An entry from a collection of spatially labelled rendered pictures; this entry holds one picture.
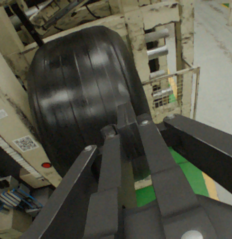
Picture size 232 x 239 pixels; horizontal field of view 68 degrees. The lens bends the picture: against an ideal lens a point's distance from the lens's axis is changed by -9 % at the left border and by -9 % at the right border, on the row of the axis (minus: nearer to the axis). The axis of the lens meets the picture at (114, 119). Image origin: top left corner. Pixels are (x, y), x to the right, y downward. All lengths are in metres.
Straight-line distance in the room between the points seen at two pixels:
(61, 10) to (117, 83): 0.52
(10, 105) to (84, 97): 0.27
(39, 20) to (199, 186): 1.70
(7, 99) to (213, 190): 1.68
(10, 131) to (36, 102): 0.24
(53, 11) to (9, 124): 0.50
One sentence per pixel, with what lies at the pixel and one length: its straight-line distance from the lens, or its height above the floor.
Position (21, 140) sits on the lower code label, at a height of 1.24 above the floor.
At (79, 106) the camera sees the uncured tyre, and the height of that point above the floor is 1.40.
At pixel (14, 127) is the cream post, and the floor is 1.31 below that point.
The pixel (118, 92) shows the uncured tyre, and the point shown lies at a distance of 0.44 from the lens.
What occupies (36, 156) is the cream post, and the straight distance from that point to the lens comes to 0.80.
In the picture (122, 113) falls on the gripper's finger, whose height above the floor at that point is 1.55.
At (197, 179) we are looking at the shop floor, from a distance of 1.85.
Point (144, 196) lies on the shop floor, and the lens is 1.78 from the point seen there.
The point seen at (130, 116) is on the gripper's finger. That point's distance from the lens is 0.15.
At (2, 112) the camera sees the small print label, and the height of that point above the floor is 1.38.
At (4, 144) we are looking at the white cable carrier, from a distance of 0.78.
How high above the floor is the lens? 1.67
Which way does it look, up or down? 45 degrees down
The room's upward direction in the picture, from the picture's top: 19 degrees counter-clockwise
